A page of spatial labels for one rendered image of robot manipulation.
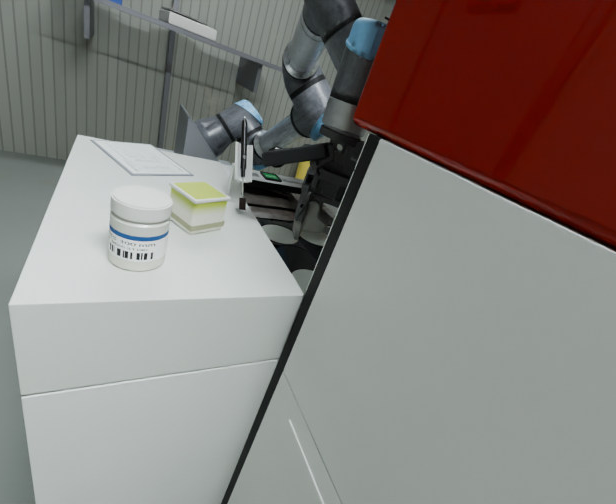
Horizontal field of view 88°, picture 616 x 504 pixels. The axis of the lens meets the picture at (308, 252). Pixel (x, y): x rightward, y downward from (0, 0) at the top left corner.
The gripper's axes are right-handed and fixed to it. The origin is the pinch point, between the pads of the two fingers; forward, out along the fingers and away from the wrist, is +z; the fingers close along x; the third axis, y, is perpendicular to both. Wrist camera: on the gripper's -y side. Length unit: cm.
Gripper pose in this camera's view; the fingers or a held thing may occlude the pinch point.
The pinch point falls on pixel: (294, 231)
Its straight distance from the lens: 61.7
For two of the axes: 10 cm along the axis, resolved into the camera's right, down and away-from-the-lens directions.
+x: 2.1, -3.9, 9.0
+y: 9.3, 3.7, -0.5
